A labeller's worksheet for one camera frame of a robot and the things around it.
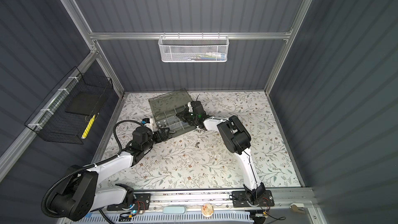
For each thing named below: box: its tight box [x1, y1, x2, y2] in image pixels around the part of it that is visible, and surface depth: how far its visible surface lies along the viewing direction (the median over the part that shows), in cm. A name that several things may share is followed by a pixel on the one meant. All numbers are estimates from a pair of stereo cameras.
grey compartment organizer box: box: [148, 88, 197, 138], surface depth 114 cm
